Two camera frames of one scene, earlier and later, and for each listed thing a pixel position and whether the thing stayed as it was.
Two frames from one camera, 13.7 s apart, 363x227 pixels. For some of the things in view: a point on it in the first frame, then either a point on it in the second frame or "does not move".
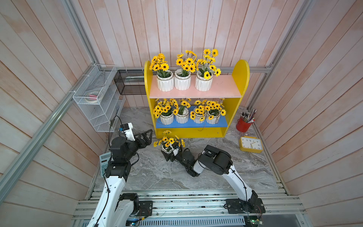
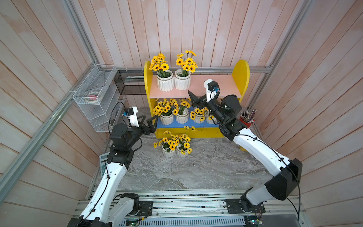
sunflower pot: (165, 79) does not move
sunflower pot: (182, 76) does not move
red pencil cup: (243, 124) does not move
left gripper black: (148, 142) -> (147, 131)
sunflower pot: (205, 68) -> (182, 143)
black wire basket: (130, 82) does not move
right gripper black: (167, 157) -> (196, 101)
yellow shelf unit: (193, 114) does not move
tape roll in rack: (93, 97) does not move
